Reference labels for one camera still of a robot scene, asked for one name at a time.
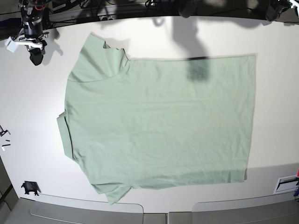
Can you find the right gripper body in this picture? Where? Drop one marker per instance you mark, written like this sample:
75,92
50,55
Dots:
33,42

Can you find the light green T-shirt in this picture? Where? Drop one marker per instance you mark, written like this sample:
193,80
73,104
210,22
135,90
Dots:
152,124

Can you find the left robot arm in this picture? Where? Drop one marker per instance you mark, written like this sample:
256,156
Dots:
277,7

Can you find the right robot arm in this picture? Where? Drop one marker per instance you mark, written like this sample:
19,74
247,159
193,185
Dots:
31,34

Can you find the black power adapter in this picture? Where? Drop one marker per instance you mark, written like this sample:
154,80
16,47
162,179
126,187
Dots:
11,22

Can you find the black clamp on table edge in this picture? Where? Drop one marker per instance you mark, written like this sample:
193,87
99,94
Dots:
31,187

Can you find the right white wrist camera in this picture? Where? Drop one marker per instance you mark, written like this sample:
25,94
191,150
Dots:
11,45

